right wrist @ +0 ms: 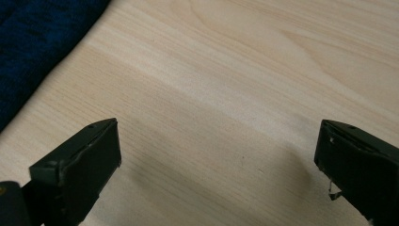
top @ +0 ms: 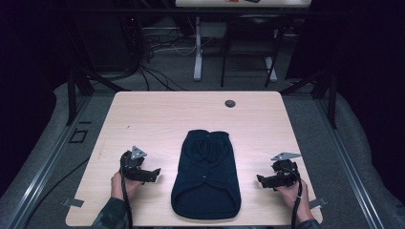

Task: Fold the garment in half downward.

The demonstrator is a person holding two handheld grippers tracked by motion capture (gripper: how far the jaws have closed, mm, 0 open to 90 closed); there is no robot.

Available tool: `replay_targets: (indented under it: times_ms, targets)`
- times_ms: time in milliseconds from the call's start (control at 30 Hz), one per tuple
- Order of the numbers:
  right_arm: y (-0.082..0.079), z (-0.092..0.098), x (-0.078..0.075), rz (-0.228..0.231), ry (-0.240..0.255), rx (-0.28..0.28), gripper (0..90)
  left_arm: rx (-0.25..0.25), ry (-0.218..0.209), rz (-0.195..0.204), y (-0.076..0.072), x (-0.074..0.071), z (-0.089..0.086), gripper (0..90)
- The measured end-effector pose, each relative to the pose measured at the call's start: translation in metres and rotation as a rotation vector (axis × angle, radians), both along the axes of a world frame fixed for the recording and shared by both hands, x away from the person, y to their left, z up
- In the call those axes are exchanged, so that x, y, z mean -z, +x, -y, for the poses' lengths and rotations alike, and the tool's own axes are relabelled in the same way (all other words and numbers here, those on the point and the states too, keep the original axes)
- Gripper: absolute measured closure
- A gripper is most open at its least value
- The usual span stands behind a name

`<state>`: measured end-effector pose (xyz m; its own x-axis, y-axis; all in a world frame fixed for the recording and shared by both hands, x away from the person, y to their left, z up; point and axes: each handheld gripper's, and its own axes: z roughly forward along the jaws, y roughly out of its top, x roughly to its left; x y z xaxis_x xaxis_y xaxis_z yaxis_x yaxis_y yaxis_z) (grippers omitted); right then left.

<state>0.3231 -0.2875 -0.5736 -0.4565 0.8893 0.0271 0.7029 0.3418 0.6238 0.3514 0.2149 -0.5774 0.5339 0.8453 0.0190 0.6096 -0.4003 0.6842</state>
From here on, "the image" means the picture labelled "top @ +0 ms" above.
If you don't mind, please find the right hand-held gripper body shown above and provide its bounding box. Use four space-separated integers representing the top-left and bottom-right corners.
270 152 302 188

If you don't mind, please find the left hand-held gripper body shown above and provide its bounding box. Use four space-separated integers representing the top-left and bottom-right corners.
119 145 148 179

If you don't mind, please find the dark navy garment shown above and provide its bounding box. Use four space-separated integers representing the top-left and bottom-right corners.
170 129 243 220

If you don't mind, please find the person's right hand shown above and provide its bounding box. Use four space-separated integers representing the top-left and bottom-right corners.
274 178 315 224

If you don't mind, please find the person's left hand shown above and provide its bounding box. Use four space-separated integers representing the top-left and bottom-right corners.
110 171 145 202

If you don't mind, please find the white desk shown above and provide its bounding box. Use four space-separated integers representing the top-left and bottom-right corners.
174 0 313 82

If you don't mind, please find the black chair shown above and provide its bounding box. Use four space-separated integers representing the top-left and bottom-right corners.
220 13 287 89

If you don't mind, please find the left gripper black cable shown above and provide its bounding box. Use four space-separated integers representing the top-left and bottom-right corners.
119 152 134 229

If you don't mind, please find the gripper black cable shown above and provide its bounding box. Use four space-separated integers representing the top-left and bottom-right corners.
119 152 134 229
281 166 304 229

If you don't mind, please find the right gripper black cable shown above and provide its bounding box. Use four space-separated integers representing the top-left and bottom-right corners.
281 166 304 229

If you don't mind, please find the grey metal table bracket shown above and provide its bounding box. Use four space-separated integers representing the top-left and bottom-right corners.
61 197 85 209
308 197 329 210

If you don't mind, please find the aluminium floor rail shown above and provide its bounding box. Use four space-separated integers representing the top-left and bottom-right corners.
314 94 386 229
3 94 94 229

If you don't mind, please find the black frame post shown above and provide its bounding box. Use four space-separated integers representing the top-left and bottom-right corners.
327 72 338 130
65 67 78 127

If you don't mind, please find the black floor cable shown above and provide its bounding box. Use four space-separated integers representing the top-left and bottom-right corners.
22 156 91 229

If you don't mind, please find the bundle of floor cables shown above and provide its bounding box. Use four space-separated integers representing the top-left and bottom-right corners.
119 14 196 93

